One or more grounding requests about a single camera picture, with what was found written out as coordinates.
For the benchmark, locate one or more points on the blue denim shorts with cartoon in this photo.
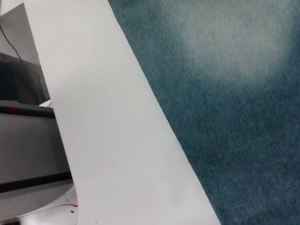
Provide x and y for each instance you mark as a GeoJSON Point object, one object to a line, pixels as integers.
{"type": "Point", "coordinates": [234, 117]}

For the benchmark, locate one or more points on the dark bulky background object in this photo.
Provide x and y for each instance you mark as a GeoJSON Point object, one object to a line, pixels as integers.
{"type": "Point", "coordinates": [18, 82]}

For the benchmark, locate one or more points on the white glossy robot cover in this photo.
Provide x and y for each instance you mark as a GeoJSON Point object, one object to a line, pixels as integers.
{"type": "Point", "coordinates": [54, 211]}

